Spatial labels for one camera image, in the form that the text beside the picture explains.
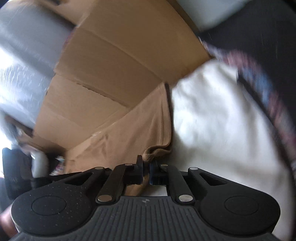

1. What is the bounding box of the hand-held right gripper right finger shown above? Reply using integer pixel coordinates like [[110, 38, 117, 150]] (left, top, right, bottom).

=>
[[150, 162, 228, 205]]

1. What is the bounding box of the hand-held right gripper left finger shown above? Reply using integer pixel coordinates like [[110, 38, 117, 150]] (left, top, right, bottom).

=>
[[50, 155, 145, 205]]

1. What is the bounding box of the brown printed t-shirt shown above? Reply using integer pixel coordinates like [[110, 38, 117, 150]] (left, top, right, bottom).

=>
[[62, 83, 174, 196]]

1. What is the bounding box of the cream bear print bedsheet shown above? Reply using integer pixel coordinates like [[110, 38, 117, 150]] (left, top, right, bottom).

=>
[[148, 60, 296, 232]]

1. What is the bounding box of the colourful patterned cloth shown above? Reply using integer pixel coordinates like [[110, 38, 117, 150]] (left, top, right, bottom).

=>
[[50, 156, 65, 176]]

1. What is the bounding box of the flattened cardboard sheet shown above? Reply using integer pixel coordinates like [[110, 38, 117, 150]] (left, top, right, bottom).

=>
[[16, 0, 212, 163]]

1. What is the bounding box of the dark grey pillow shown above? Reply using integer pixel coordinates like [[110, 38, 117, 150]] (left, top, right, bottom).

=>
[[2, 148, 33, 200]]

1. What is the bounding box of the grey film-wrapped refrigerator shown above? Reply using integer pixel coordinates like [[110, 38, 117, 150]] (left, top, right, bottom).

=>
[[0, 0, 77, 130]]

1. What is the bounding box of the black folded garment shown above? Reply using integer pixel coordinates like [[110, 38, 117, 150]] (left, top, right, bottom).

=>
[[196, 0, 296, 179]]

